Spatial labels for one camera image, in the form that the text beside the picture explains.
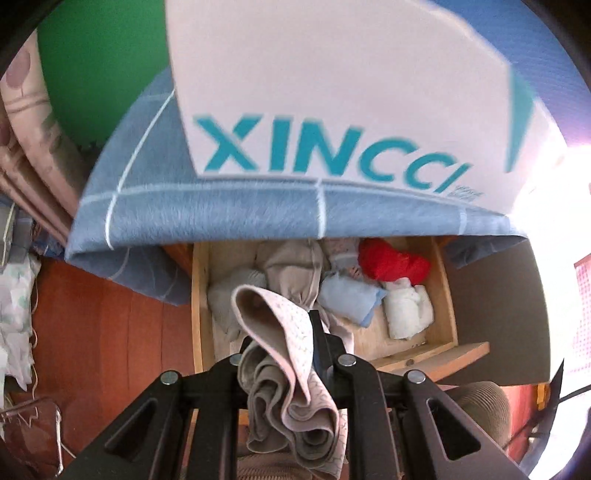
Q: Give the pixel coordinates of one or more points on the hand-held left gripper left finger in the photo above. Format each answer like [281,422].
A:
[217,378]

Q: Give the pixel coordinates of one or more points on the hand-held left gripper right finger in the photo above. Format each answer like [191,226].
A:
[330,364]

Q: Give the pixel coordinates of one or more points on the wooden drawer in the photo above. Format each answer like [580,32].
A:
[369,339]

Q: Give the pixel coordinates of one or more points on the light blue underwear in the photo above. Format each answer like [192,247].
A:
[346,300]

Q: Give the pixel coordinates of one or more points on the beige patterned underwear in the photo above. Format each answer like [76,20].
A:
[272,323]

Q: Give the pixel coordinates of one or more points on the grey-blue fuzzy underwear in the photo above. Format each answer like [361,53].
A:
[221,295]

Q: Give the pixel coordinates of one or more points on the white printed underwear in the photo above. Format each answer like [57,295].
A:
[344,254]

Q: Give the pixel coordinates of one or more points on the red underwear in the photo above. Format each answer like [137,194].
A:
[392,263]

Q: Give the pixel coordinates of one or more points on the white shoe box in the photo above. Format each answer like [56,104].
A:
[323,69]

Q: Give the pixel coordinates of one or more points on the blue checked cloth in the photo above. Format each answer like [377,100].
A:
[207,212]

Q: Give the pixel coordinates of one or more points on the grey box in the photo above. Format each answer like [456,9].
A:
[503,314]

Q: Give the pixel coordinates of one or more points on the white leaf-print cloth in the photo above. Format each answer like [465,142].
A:
[16,304]

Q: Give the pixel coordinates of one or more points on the floral beige curtain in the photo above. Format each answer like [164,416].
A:
[32,152]

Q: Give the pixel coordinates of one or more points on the green foam mat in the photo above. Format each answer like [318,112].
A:
[101,60]

